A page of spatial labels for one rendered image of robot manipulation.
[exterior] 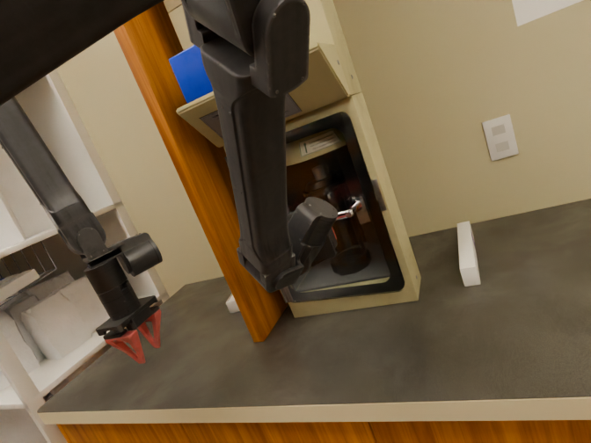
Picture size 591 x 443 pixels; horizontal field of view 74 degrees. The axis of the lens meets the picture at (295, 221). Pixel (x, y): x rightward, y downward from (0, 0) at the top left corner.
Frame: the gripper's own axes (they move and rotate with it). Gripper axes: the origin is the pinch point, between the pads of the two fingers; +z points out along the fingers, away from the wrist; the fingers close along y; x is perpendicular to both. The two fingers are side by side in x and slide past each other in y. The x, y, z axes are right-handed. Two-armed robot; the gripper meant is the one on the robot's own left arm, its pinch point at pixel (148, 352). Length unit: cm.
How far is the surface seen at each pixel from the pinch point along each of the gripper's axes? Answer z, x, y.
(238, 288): 1.1, -8.0, 23.1
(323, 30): -44, -45, 33
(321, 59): -38, -45, 23
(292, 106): -33, -35, 28
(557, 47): -23, -89, 75
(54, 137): -60, 88, 75
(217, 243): -11.0, -7.9, 23.2
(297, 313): 15.1, -14.9, 31.9
